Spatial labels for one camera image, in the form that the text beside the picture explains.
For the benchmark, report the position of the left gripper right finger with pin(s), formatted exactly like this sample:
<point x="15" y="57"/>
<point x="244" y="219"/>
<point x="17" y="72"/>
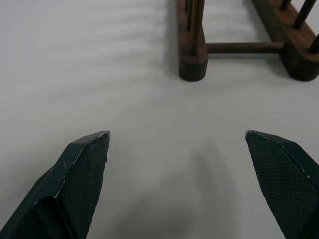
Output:
<point x="284" y="179"/>

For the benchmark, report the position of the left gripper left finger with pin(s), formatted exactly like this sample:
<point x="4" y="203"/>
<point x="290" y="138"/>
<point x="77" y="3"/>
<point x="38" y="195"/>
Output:
<point x="74" y="189"/>

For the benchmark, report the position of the brown wooden dish rack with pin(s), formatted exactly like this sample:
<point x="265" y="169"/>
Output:
<point x="192" y="67"/>

